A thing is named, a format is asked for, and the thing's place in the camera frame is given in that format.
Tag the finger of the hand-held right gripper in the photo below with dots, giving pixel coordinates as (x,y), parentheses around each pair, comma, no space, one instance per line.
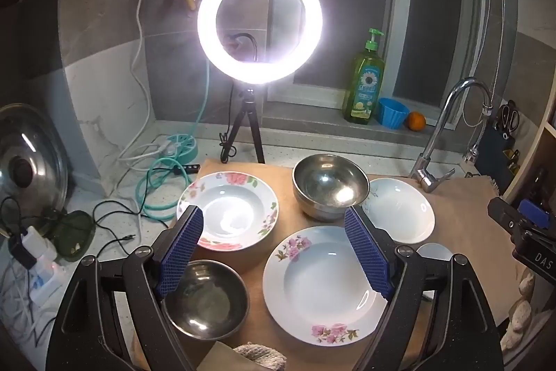
(533,213)
(504,214)

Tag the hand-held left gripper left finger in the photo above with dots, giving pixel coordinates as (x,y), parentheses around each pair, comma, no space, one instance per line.
(180,253)

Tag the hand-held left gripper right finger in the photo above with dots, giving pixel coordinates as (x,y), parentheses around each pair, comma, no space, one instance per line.
(365,253)

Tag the small dark steel bowl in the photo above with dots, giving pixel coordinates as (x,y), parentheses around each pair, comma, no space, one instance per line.
(208,301)

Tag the pink flower print plate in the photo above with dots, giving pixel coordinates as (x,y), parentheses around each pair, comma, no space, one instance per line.
(321,288)

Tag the plain white deep plate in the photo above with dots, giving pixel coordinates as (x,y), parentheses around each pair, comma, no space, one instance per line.
(399,210)

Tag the light blue ceramic bowl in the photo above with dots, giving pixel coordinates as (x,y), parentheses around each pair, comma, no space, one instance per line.
(434,252)

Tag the red rose print plate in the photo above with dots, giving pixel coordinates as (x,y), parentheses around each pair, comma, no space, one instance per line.
(234,201)

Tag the large shiny steel bowl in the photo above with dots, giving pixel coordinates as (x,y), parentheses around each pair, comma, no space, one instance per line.
(321,188)

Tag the black flashlight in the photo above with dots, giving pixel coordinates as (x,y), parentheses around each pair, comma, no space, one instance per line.
(538,184)

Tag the tan cloth mat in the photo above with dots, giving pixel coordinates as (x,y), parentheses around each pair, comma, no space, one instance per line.
(460,223)

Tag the wooden shelf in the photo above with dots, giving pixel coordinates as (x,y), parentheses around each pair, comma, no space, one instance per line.
(536,153)

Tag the dark blue utensil holder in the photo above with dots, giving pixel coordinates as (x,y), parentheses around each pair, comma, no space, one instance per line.
(495,149)

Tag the chrome kitchen faucet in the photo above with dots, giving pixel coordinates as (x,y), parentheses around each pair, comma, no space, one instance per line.
(434,136)

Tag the orange fruit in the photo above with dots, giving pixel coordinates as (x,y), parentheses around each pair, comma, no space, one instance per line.
(415,121)

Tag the beige knit clothing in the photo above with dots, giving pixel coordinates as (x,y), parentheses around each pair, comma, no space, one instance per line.
(260,358)

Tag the white power strip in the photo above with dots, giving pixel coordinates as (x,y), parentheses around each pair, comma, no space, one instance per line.
(43,284)

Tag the blue ribbed cup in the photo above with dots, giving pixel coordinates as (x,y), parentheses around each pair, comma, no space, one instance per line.
(391,112)

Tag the white charger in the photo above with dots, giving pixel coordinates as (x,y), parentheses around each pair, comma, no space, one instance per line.
(34,243)

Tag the black power adapter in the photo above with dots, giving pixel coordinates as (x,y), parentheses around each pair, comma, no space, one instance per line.
(19,253)

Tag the green dish soap bottle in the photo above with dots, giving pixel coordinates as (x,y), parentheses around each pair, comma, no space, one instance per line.
(362,88)

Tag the steel pot lid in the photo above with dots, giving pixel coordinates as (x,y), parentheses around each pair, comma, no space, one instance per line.
(39,149)

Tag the black inline switch box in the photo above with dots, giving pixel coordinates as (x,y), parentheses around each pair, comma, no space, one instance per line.
(186,169)

